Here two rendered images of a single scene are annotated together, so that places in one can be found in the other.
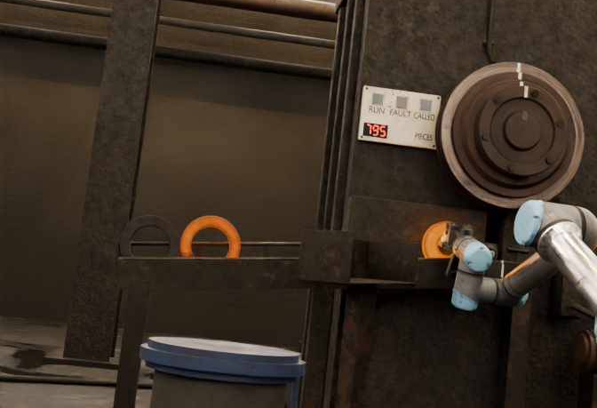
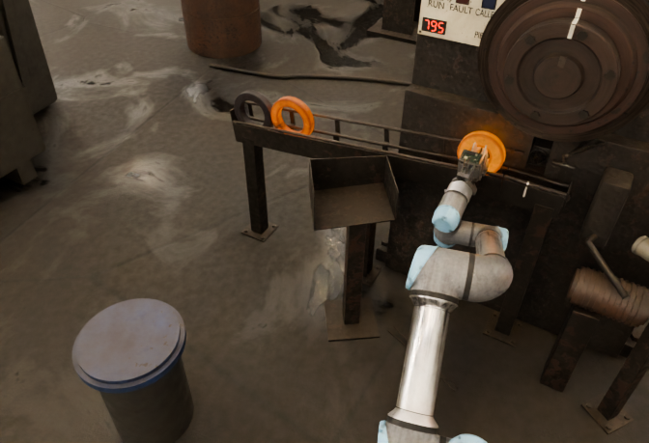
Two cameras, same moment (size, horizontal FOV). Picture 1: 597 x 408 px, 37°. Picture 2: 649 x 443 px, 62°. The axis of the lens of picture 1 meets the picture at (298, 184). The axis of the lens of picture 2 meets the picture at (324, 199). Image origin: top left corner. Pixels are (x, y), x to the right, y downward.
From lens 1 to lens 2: 1.97 m
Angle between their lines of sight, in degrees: 56
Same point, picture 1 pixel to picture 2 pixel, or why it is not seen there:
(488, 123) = (515, 65)
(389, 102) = not seen: outside the picture
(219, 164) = not seen: outside the picture
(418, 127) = (479, 25)
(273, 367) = (117, 389)
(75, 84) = not seen: outside the picture
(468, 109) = (506, 37)
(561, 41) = not seen: outside the picture
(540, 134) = (578, 86)
